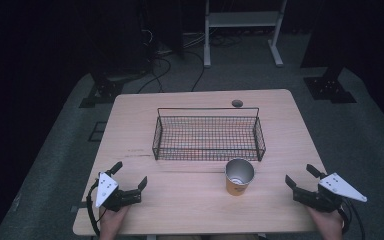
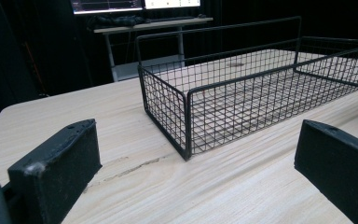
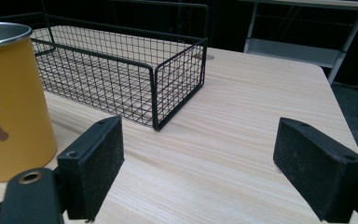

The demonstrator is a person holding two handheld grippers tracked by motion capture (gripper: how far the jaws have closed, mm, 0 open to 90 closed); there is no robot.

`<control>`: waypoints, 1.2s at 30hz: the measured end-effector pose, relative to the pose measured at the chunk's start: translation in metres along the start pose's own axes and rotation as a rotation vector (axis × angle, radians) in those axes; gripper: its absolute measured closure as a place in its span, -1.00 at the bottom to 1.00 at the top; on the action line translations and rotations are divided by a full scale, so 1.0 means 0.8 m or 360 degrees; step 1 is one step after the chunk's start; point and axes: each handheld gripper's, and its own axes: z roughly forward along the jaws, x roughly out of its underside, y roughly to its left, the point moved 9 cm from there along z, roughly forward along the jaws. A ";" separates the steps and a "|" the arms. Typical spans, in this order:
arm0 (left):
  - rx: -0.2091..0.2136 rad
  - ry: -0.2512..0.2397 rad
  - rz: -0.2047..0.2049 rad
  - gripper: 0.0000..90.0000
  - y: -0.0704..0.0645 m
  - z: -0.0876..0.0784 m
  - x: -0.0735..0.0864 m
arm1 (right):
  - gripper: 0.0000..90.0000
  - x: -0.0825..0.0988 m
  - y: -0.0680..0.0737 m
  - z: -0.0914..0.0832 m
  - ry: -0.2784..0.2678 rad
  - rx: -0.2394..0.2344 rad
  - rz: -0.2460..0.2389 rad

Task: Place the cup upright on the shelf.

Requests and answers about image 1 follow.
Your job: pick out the black stand base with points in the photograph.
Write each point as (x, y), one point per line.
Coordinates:
(104, 90)
(330, 88)

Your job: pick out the orange paper cup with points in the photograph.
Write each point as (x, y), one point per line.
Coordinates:
(239, 176)

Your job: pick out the white metal desk frame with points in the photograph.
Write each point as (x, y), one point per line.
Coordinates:
(243, 19)

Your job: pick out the grey round table grommet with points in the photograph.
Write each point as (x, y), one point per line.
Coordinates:
(237, 103)

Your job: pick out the dark floor socket plate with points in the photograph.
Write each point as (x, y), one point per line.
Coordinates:
(97, 131)

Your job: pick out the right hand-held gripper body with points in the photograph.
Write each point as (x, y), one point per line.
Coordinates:
(326, 196)

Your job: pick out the person's left hand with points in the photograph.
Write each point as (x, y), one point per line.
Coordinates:
(112, 220)

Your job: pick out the person's right hand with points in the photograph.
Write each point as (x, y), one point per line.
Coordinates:
(327, 222)

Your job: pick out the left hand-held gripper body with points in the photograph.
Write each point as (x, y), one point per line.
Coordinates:
(121, 197)

